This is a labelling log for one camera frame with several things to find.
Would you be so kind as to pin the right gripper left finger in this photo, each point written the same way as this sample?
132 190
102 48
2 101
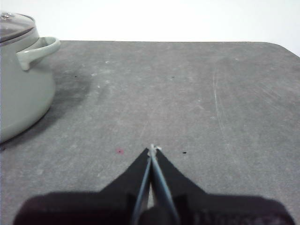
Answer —
93 208

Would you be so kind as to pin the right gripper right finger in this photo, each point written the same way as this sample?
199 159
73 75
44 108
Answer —
211 211

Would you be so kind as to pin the glass lid with green knob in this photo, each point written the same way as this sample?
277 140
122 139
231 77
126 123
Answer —
14 25

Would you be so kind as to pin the sage green electric pot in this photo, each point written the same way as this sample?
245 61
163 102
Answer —
23 93

